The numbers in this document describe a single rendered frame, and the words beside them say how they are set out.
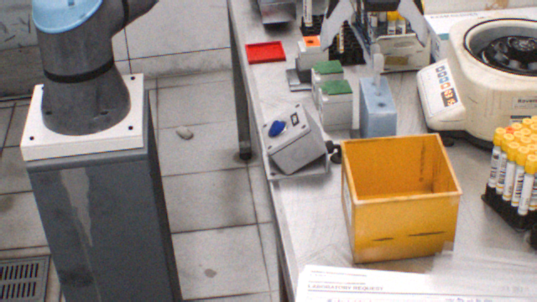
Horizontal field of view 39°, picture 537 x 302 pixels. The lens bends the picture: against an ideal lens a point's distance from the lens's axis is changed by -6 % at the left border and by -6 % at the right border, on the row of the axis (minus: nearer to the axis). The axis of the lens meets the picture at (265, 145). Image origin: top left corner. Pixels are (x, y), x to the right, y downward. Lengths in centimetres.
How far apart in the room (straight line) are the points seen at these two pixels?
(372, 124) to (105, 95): 42
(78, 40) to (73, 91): 9
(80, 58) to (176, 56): 204
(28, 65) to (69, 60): 201
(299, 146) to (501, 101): 30
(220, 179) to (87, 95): 145
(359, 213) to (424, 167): 17
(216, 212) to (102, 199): 123
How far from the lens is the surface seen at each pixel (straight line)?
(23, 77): 324
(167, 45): 320
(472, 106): 118
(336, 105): 121
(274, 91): 134
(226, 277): 226
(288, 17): 154
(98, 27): 119
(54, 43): 119
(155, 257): 136
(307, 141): 110
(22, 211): 265
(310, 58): 132
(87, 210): 130
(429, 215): 96
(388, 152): 105
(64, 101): 123
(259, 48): 148
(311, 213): 107
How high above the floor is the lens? 155
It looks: 34 degrees down
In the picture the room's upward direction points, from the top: 4 degrees counter-clockwise
